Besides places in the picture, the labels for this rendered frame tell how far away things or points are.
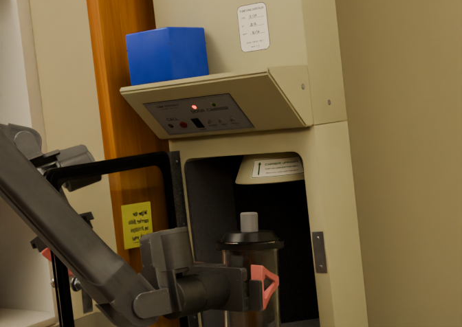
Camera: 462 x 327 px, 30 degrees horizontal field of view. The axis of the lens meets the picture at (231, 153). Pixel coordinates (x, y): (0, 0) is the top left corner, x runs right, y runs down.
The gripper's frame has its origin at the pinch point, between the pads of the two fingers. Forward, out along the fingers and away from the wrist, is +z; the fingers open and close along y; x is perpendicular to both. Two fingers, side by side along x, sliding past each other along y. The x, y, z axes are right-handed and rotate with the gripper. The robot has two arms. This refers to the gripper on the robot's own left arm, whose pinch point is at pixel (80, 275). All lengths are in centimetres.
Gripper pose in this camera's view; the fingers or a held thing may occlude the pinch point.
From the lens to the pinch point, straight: 149.4
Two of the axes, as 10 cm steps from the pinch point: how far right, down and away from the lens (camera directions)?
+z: 4.3, 8.8, -2.1
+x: -5.8, 1.0, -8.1
